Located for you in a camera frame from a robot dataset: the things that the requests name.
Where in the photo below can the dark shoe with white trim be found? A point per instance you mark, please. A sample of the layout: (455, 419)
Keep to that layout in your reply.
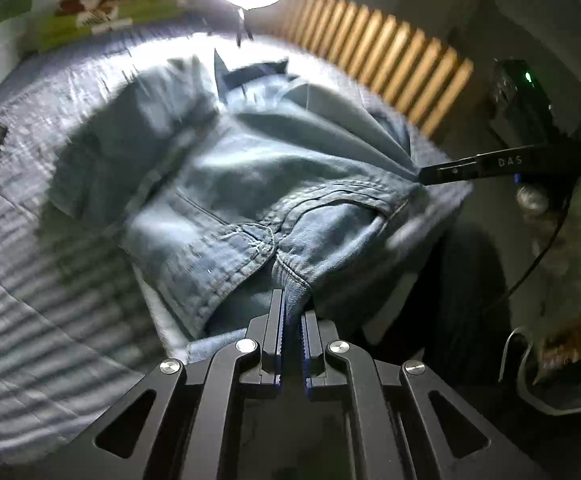
(570, 385)

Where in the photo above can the green printed pillow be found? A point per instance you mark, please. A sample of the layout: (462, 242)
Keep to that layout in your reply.
(135, 12)

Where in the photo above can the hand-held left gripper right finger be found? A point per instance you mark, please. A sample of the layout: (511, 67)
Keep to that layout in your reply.
(306, 355)

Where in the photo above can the blue striped blanket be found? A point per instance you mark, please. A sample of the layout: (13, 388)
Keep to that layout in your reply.
(30, 310)

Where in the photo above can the blue denim pants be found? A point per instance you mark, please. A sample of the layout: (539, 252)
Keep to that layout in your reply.
(210, 170)

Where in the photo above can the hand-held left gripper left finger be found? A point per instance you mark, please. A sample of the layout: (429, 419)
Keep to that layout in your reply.
(279, 332)

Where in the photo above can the person's right forearm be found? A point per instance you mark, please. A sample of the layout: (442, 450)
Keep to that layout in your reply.
(580, 240)

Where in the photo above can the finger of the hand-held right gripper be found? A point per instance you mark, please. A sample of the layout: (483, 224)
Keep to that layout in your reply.
(450, 171)

